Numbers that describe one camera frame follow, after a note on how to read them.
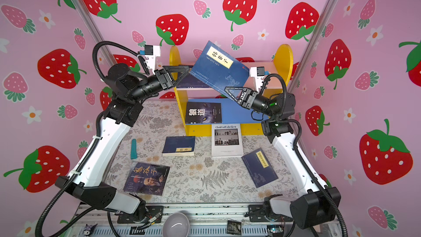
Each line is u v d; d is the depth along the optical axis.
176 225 0.70
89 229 0.68
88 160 0.41
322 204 0.38
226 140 0.95
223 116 0.94
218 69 0.55
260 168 0.88
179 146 0.96
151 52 0.49
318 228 0.43
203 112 0.93
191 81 0.71
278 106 0.46
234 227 0.69
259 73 0.52
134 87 0.46
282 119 0.53
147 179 0.84
